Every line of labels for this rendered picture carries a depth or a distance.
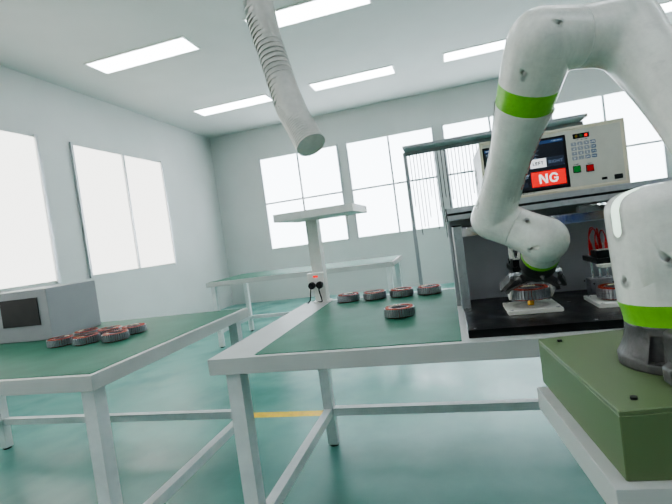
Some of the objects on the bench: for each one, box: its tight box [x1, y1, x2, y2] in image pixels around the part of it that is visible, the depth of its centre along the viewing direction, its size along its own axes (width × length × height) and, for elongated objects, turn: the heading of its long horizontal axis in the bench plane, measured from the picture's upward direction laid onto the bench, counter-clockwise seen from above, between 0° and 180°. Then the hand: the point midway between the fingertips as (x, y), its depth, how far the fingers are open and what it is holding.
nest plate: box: [502, 298, 564, 316], centre depth 135 cm, size 15×15×1 cm
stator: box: [384, 303, 415, 319], centre depth 161 cm, size 11×11×4 cm
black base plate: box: [464, 289, 624, 338], centre depth 134 cm, size 47×64×2 cm
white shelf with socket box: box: [273, 203, 367, 304], centre depth 210 cm, size 35×37×46 cm
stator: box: [512, 284, 551, 301], centre depth 135 cm, size 11×11×4 cm
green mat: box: [254, 289, 462, 355], centre depth 171 cm, size 94×61×1 cm
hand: (530, 291), depth 135 cm, fingers closed on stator, 11 cm apart
